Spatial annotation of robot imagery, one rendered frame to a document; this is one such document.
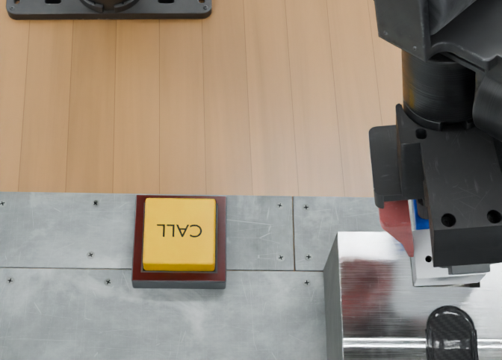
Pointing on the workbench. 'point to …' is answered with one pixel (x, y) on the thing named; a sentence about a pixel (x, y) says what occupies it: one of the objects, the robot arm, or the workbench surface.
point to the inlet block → (420, 240)
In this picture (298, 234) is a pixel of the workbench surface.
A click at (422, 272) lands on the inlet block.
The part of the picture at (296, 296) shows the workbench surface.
